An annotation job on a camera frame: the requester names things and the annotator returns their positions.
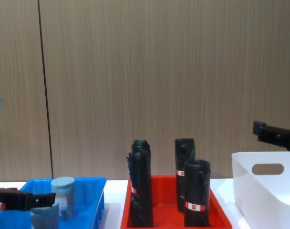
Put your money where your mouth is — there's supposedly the toothpick jar grey-blue lid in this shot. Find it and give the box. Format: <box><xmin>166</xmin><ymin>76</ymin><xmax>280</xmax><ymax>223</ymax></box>
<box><xmin>51</xmin><ymin>176</ymin><xmax>76</xmax><ymax>220</ymax></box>
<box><xmin>30</xmin><ymin>202</ymin><xmax>60</xmax><ymax>229</ymax></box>

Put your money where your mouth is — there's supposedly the white plastic bin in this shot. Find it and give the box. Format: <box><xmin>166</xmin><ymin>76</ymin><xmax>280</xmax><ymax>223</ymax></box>
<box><xmin>231</xmin><ymin>151</ymin><xmax>290</xmax><ymax>229</ymax></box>

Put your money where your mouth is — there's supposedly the red plastic bin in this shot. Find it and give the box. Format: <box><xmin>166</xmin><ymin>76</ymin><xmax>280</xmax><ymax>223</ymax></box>
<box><xmin>120</xmin><ymin>175</ymin><xmax>233</xmax><ymax>229</ymax></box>

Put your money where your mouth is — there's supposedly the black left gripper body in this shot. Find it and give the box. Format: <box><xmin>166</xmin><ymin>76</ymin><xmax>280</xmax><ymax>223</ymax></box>
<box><xmin>0</xmin><ymin>187</ymin><xmax>33</xmax><ymax>211</ymax></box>

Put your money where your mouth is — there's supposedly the blue plastic bin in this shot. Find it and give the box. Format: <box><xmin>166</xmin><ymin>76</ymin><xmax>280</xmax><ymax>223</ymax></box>
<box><xmin>0</xmin><ymin>177</ymin><xmax>107</xmax><ymax>229</ymax></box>

